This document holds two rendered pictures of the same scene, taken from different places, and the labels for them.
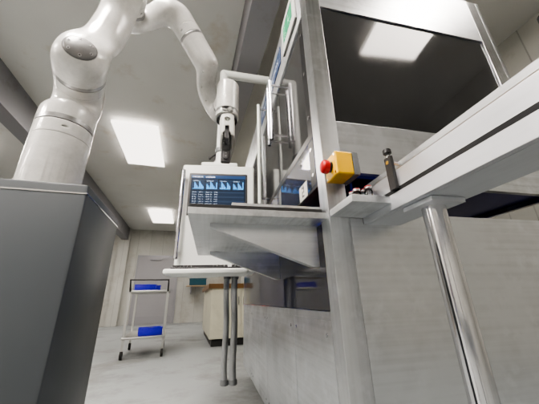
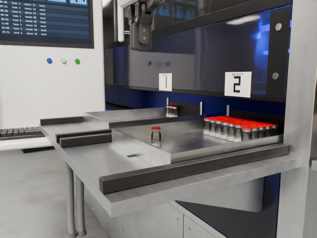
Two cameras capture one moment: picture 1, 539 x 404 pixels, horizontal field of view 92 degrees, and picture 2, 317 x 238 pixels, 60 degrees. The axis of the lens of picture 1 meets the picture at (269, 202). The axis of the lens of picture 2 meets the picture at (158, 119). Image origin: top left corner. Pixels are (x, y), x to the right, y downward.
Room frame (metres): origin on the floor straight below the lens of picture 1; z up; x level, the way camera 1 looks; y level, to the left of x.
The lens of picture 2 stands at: (0.33, 0.26, 1.04)
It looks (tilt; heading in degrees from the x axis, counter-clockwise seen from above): 9 degrees down; 343
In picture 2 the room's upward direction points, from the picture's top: straight up
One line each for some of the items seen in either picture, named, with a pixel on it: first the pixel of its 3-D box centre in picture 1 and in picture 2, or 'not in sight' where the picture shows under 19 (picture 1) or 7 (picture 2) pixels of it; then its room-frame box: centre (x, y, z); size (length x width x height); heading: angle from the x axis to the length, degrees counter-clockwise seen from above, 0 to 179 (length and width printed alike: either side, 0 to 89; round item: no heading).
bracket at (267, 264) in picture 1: (245, 265); not in sight; (1.30, 0.13, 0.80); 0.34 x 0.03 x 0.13; 103
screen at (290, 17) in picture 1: (288, 23); not in sight; (0.93, -0.12, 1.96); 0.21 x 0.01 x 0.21; 13
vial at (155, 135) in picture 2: not in sight; (155, 138); (0.90, 0.09, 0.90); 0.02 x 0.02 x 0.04
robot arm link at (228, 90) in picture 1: (227, 99); not in sight; (0.79, 0.15, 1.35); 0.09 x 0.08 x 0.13; 34
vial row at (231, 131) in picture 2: not in sight; (228, 131); (0.92, -0.11, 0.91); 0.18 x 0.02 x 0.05; 13
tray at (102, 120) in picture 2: not in sight; (142, 118); (1.24, 0.03, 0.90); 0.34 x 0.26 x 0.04; 103
